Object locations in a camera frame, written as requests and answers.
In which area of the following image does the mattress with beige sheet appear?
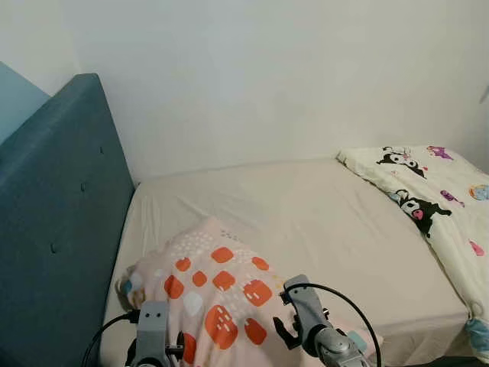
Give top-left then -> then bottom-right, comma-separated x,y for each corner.
99,157 -> 489,367

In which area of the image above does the cream cartoon print blanket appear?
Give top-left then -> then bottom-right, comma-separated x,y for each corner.
336,145 -> 489,362

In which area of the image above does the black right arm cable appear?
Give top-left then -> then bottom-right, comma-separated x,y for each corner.
286,282 -> 382,367

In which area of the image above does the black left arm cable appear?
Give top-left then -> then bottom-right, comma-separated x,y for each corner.
80,309 -> 141,367

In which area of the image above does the pink patterned pillow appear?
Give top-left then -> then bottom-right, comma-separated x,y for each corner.
115,216 -> 384,367

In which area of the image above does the blue fabric headboard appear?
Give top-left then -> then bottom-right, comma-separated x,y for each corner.
0,73 -> 137,367

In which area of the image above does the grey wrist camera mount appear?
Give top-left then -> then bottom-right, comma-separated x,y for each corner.
133,300 -> 171,360
282,274 -> 330,339

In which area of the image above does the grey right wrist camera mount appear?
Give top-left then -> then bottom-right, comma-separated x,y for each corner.
282,274 -> 330,339

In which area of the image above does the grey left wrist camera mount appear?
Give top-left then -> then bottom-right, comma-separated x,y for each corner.
133,300 -> 171,360

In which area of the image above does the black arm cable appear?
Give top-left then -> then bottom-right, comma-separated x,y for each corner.
80,309 -> 141,367
286,282 -> 382,367

